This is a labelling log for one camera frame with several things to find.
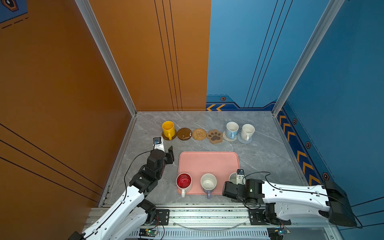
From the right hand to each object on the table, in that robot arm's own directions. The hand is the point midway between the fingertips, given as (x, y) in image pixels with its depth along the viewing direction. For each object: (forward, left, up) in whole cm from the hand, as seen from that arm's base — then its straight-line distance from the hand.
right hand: (233, 198), depth 76 cm
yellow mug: (+40, +37, +7) cm, 55 cm away
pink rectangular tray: (+21, +4, -4) cm, 21 cm away
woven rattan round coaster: (+43, +17, -2) cm, 46 cm away
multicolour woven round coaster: (+39, -3, -2) cm, 39 cm away
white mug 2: (+6, 0, +10) cm, 12 cm away
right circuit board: (-14, -19, -6) cm, 25 cm away
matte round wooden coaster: (+37, +39, +2) cm, 54 cm away
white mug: (+40, -15, +5) cm, 43 cm away
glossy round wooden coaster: (+43, +28, -2) cm, 51 cm away
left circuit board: (-14, +42, -5) cm, 45 cm away
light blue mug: (+43, -5, +4) cm, 43 cm away
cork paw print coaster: (+42, +6, -3) cm, 42 cm away
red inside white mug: (+6, +26, +4) cm, 27 cm away
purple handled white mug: (+9, +12, -3) cm, 16 cm away
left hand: (+21, +34, +16) cm, 43 cm away
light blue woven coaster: (+37, -13, -3) cm, 40 cm away
